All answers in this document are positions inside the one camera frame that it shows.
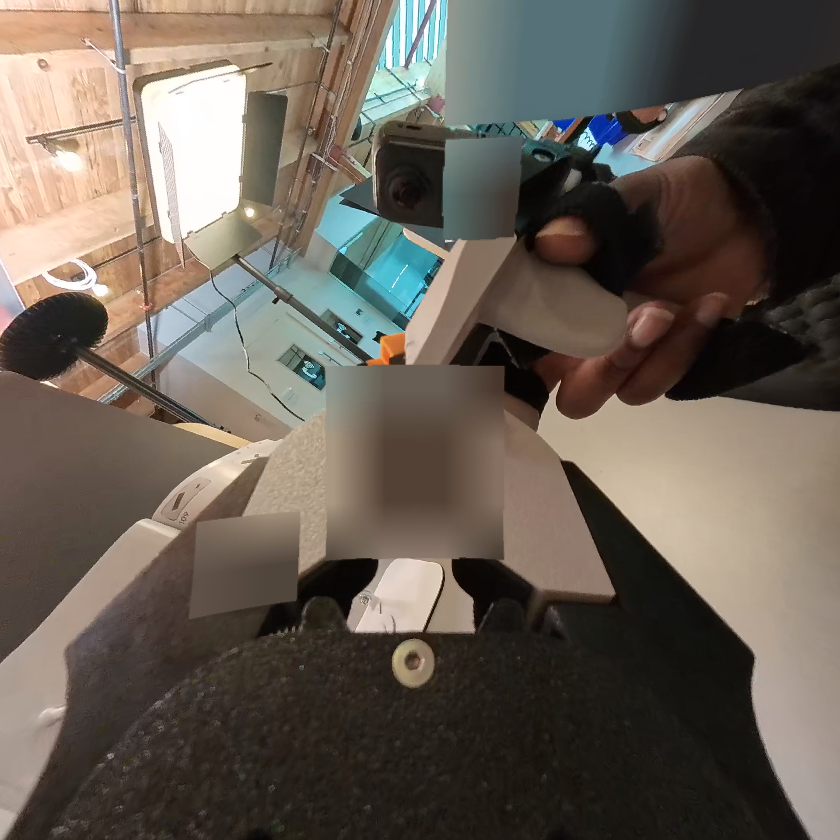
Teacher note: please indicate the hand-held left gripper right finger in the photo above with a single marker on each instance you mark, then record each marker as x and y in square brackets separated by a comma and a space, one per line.
[544, 525]

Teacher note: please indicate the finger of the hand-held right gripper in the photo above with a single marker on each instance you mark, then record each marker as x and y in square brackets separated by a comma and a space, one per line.
[453, 295]

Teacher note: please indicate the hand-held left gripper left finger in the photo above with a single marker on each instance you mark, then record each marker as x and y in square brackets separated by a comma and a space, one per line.
[289, 479]

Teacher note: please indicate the person's right forearm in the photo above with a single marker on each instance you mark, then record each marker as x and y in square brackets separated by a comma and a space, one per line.
[787, 164]

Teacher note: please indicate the person's right hand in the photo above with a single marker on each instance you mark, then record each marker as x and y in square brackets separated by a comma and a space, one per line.
[695, 229]

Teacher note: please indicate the white booklet stand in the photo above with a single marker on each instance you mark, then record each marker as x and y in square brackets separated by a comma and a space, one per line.
[407, 590]

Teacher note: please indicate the blue plastic bin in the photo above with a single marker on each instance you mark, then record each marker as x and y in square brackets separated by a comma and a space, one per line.
[600, 131]

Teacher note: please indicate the white ceiling light panel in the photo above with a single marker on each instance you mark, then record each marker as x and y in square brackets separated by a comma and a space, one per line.
[197, 144]

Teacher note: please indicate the black round ceiling fixture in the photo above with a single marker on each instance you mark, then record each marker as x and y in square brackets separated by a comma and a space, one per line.
[56, 334]

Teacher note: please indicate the ceiling track spotlight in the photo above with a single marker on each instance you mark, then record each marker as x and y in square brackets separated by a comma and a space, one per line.
[65, 157]

